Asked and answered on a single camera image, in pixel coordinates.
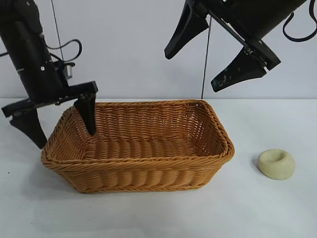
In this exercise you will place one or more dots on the pale yellow egg yolk pastry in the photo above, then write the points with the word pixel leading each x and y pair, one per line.
pixel 284 171

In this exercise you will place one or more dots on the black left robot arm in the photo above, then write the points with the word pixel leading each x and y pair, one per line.
pixel 17 12

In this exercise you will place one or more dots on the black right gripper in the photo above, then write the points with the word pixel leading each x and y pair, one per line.
pixel 247 15

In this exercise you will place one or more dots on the tan woven wicker basket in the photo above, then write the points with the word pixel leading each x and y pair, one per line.
pixel 138 171

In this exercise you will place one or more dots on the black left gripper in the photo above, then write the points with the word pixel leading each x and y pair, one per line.
pixel 32 69

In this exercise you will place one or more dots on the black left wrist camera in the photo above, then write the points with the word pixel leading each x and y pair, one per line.
pixel 60 69

